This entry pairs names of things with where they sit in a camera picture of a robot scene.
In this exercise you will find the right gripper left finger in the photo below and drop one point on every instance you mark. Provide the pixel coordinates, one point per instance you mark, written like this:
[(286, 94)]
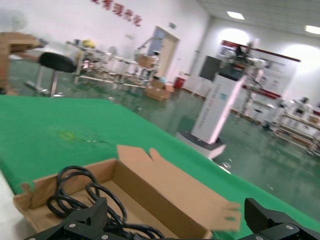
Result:
[(97, 215)]

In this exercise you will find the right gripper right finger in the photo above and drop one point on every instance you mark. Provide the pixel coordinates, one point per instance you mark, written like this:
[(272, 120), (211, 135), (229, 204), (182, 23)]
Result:
[(257, 217)]

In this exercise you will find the open brown cardboard box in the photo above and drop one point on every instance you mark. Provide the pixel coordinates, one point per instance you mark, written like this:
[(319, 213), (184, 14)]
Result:
[(162, 190)]

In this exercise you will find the closed cardboard floor box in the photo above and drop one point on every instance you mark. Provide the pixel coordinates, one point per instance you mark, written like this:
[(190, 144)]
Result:
[(156, 95)]

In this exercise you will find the cardboard box on bench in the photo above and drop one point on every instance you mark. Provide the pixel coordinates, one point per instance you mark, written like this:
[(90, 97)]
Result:
[(144, 61)]

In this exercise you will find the metal table clip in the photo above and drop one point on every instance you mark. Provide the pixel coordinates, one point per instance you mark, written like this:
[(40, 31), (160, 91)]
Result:
[(225, 166)]

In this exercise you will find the pipe roller rack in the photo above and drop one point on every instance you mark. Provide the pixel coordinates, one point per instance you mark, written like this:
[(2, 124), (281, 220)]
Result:
[(295, 122)]

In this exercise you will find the white humanoid robot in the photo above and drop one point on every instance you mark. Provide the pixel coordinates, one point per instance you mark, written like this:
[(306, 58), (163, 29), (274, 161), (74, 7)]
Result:
[(301, 105)]

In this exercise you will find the red-framed display board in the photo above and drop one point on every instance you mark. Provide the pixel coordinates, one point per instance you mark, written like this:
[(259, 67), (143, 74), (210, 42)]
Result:
[(275, 75)]

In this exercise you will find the blue plastic bag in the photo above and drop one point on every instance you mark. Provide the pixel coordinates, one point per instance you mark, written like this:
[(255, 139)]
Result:
[(162, 80)]

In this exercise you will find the white pipe workbench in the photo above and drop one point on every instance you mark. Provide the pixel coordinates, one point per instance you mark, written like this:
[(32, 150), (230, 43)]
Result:
[(147, 72)]

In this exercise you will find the red bin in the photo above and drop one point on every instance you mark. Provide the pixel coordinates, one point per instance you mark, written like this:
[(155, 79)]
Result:
[(180, 83)]

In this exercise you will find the black screen on stand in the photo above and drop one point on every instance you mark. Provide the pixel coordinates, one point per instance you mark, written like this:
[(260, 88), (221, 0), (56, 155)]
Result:
[(207, 67)]

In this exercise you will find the black round stool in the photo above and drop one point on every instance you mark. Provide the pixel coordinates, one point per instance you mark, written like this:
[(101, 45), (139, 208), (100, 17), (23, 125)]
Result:
[(56, 61)]

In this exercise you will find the small white round-head robot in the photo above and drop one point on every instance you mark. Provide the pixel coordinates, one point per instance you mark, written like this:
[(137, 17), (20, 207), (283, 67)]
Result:
[(156, 53)]

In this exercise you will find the beige door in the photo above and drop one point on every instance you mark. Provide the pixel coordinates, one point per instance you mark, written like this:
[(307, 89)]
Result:
[(168, 55)]

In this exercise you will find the brown cardboard stand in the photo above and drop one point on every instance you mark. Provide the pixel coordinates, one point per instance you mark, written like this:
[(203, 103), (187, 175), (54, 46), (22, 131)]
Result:
[(15, 41)]

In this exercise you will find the green exit sign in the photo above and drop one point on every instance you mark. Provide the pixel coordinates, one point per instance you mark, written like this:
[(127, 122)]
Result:
[(172, 25)]

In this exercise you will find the white standing fan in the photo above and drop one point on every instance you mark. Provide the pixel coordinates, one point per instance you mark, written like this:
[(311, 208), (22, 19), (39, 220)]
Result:
[(15, 21)]

